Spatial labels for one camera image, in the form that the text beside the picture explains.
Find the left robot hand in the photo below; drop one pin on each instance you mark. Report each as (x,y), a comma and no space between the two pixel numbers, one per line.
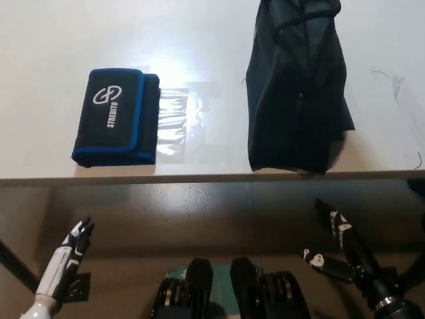
(61,266)

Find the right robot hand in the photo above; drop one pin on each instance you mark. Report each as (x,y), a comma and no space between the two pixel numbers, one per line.
(348,266)

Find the dark garment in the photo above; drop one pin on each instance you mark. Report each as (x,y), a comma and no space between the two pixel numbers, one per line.
(292,99)

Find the black diagonal table strut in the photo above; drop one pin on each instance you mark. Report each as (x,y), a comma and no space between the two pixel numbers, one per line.
(16,262)

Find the black robot torso teal tops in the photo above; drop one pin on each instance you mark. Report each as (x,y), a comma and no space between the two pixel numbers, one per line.
(242,285)

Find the thin black thread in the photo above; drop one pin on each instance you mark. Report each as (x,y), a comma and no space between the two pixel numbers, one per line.
(419,161)

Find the black notebook pouch blue trim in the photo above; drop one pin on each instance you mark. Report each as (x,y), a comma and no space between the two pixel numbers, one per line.
(113,119)

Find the clear plastic sheet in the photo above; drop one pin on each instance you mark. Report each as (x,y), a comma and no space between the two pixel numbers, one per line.
(186,123)

